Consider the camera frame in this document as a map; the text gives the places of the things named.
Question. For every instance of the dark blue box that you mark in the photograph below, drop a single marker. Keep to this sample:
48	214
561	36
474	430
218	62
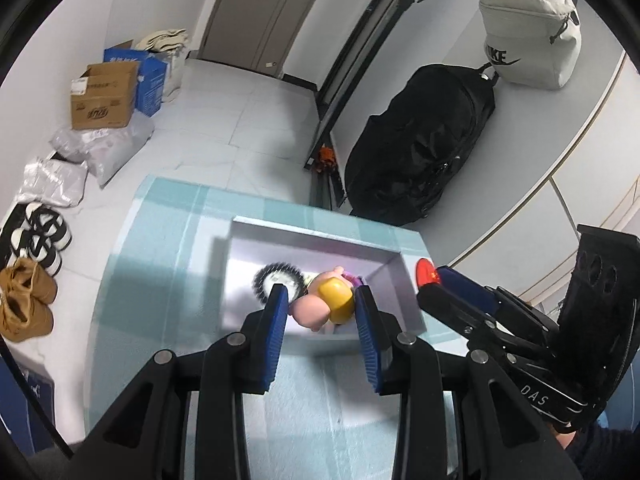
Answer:
25	400

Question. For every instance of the brown cardboard box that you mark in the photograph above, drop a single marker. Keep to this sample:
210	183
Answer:
102	102

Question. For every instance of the white box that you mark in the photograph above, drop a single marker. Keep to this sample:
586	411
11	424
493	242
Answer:
280	245

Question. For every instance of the teal checked table cloth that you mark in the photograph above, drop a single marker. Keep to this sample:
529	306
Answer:
165	240

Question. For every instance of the small orange toy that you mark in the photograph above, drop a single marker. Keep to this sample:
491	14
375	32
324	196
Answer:
326	159

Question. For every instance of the white canvas bag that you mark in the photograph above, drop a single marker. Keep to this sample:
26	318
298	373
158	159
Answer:
530	25

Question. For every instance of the blue cardboard box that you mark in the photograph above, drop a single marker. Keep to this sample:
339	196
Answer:
152	85

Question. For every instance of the red round badge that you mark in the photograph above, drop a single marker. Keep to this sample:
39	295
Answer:
425	272

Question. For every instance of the brown suede shoe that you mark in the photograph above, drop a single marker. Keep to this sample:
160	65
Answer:
22	317
30	282

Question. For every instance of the white plastic bag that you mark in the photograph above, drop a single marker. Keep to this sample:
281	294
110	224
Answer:
176	75

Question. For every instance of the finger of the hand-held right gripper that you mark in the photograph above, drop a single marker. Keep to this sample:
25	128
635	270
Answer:
450	310
470	287

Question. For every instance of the large black backpack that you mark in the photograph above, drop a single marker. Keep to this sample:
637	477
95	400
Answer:
420	150

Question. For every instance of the grey brown door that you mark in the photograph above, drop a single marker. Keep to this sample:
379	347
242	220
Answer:
255	10

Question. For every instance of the cream tote bag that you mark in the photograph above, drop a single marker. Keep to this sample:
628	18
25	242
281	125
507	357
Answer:
165	40

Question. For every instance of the grey plastic parcel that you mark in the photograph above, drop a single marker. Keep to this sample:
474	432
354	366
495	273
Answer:
70	142
117	152
52	182

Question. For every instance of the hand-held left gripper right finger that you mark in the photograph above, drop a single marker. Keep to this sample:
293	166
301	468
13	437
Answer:
369	340

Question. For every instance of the black sliding door frame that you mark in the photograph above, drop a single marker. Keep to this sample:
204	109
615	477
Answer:
350	70

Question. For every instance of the small cartoon doll figure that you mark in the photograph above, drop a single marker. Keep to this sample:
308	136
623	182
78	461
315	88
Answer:
315	310

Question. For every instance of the person's right forearm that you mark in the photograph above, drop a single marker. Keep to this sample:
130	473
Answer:
610	450

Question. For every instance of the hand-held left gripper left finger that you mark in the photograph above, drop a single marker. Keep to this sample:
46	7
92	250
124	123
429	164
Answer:
277	335

